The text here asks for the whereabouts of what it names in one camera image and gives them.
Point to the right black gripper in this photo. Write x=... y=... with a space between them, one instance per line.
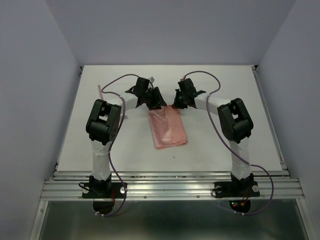
x=176 y=104

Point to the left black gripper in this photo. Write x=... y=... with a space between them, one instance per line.
x=158 y=100

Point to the pink cloth napkin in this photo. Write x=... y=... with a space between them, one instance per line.
x=167 y=127

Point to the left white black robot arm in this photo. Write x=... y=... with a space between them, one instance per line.
x=105 y=120

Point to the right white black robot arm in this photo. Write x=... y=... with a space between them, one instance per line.
x=235 y=123

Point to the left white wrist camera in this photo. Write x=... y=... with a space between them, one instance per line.
x=151 y=79

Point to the pink handled knife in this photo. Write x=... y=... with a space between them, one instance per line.
x=100 y=92

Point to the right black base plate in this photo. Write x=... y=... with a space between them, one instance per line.
x=231 y=189

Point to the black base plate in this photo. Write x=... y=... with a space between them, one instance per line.
x=231 y=189
x=115 y=190

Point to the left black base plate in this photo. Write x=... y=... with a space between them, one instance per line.
x=115 y=190

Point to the aluminium rail frame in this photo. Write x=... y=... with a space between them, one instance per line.
x=169 y=193

